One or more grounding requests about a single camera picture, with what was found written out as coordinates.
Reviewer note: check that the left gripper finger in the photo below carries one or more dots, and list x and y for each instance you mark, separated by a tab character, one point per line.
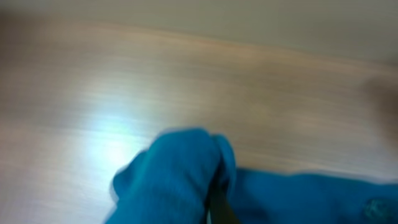
219	209

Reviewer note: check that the blue t-shirt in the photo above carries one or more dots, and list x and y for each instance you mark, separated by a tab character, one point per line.
170	182

